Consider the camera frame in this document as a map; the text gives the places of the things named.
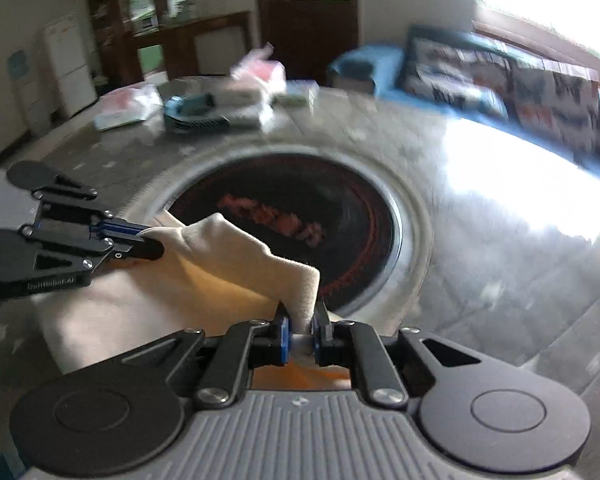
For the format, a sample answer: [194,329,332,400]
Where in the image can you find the butterfly pillow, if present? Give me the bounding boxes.
[512,58,600,153]
[404,38,513,120]

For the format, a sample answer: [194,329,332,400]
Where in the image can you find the white flat box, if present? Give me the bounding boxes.
[213,88,274,128]

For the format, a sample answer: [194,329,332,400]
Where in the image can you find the dark wooden cabinet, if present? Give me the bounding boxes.
[87,0,254,88]

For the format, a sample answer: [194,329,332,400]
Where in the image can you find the butterfly pillow left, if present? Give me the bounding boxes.
[404,38,513,120]

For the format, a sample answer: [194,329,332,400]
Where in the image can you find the cream sweatshirt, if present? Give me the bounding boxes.
[29,209,354,392]

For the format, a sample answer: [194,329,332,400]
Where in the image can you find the white refrigerator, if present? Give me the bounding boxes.
[42,13,97,118]

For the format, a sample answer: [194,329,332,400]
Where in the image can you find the butterfly pillow right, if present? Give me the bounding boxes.
[512,58,600,153]

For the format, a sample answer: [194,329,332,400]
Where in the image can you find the soft tissue pack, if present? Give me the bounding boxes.
[93,82,162,131]

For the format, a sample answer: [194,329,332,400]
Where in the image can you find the round black induction cooktop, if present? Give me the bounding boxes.
[168,154,402,315]

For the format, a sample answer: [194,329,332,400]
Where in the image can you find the tissue box pink white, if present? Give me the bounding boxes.
[230,44,287,93]

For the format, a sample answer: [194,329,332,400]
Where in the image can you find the dark wooden door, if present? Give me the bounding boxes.
[258,0,358,86]

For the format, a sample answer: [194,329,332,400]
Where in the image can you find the small green packet stack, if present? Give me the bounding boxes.
[273,80,320,108]

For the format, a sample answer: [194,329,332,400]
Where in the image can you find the blue sofa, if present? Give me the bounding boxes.
[327,25,600,176]

